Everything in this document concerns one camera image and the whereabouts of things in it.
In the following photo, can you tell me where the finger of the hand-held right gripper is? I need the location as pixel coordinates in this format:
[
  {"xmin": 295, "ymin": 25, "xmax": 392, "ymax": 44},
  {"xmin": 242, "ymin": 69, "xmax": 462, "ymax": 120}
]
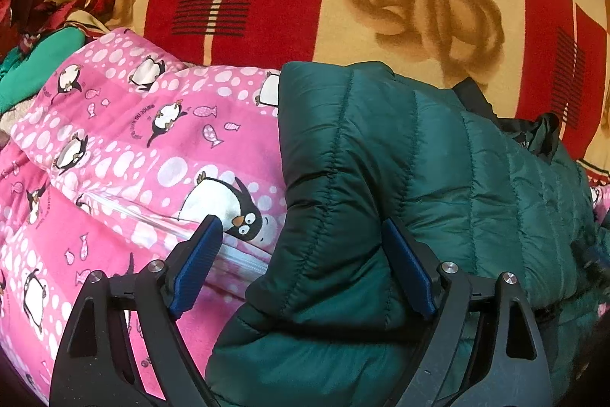
[{"xmin": 582, "ymin": 238, "xmax": 610, "ymax": 281}]

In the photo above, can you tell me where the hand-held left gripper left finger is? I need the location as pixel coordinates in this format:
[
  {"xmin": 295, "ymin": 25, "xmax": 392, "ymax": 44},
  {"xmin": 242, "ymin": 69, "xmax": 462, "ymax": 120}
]
[{"xmin": 49, "ymin": 214, "xmax": 225, "ymax": 407}]

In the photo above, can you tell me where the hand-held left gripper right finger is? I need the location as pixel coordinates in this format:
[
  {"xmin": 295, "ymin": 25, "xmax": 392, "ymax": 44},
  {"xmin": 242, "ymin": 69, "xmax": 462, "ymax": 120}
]
[{"xmin": 381, "ymin": 217, "xmax": 556, "ymax": 407}]

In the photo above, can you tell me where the dark green puffer jacket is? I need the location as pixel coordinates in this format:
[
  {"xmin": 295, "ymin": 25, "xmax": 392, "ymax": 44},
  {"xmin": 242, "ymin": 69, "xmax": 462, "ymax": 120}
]
[{"xmin": 205, "ymin": 60, "xmax": 610, "ymax": 407}]

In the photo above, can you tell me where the pink penguin print quilt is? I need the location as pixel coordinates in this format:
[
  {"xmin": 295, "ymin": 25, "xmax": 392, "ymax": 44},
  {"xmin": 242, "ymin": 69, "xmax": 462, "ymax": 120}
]
[{"xmin": 0, "ymin": 27, "xmax": 610, "ymax": 403}]

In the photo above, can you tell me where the bright green cloth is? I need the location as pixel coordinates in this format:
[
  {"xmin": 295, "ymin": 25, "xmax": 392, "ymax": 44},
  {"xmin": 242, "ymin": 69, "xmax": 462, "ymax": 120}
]
[{"xmin": 0, "ymin": 27, "xmax": 87, "ymax": 114}]

